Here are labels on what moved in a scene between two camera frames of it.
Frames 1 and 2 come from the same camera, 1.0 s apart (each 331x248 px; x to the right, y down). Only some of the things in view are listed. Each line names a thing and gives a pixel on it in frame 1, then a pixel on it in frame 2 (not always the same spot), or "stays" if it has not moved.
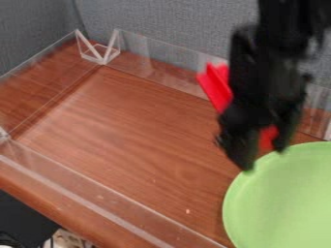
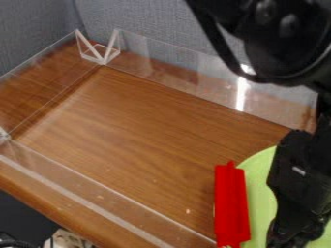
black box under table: [24, 227] stays
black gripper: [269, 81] → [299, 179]
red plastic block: [216, 81] → [231, 231]
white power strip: [64, 238] stays
